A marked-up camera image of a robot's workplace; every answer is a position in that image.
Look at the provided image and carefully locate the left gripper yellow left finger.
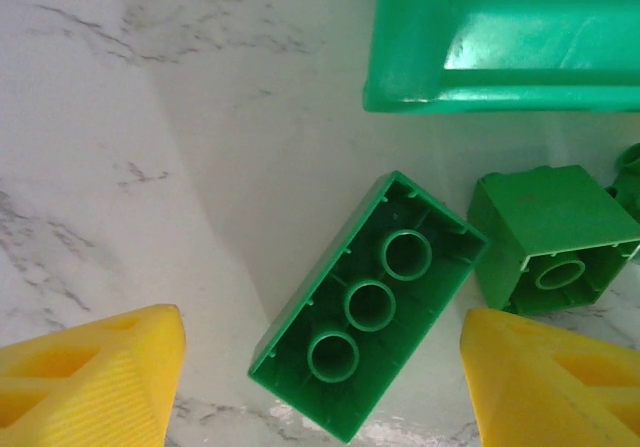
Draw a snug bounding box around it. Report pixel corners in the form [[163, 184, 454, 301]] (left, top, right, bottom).
[[0, 304, 188, 447]]

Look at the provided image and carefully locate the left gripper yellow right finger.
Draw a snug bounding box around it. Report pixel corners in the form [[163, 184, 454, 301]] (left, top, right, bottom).
[[459, 308, 640, 447]]

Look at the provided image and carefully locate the small green lego brick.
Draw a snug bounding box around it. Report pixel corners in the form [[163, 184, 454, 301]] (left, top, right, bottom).
[[607, 141, 640, 206], [467, 164, 640, 317]]

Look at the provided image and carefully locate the long green lego brick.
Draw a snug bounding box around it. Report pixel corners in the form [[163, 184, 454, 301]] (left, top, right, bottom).
[[247, 170, 490, 444]]

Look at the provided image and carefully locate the green plastic bin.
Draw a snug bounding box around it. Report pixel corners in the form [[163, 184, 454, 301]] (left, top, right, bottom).
[[360, 0, 640, 114]]

